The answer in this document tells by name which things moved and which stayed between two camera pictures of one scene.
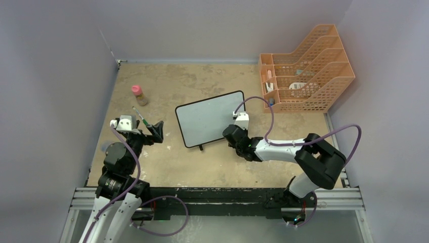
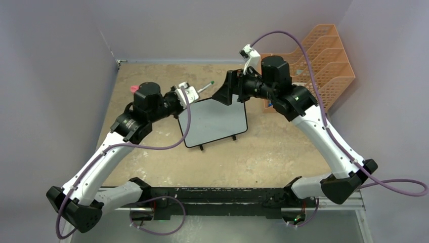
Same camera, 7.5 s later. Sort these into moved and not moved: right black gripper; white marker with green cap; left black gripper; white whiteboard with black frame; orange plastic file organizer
Moved: right black gripper; left black gripper; white marker with green cap
Not moved: white whiteboard with black frame; orange plastic file organizer
